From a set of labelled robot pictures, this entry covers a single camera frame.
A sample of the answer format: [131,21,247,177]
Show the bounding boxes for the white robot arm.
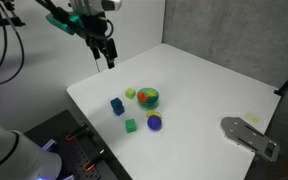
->
[0,0,122,180]

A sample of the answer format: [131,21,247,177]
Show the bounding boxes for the yellow tape mark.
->
[245,112,260,124]

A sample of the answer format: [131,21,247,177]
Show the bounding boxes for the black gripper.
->
[81,12,118,69]

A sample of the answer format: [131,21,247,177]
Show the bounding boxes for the black orange clamp lower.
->
[83,150,106,172]

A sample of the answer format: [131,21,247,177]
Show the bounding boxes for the grey metal mounting plate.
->
[220,117,280,162]

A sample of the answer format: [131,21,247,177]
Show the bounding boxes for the black perforated base board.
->
[25,110,132,180]

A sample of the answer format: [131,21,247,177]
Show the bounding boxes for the orange toy in bowl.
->
[137,92,148,103]

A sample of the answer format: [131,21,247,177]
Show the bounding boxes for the black orange clamp upper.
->
[65,123,89,141]

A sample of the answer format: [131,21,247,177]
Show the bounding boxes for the yellow star toy in bowl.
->
[146,90,156,98]

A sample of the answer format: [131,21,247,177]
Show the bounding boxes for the blue cube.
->
[110,98,125,116]

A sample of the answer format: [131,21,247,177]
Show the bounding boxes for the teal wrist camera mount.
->
[46,12,83,35]

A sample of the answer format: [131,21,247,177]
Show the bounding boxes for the lime green cube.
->
[125,88,136,99]

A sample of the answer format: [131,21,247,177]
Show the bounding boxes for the black orange clamp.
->
[83,150,106,172]
[65,123,89,141]

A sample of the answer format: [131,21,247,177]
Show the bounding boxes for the purple ball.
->
[147,115,162,130]

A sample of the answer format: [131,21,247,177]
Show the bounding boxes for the dark green cube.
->
[125,119,137,133]

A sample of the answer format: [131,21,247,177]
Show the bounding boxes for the yellow toy block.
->
[146,110,162,119]

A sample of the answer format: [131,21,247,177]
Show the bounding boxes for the black cable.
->
[0,0,26,88]

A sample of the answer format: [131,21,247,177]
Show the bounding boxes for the green bowl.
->
[137,87,160,109]

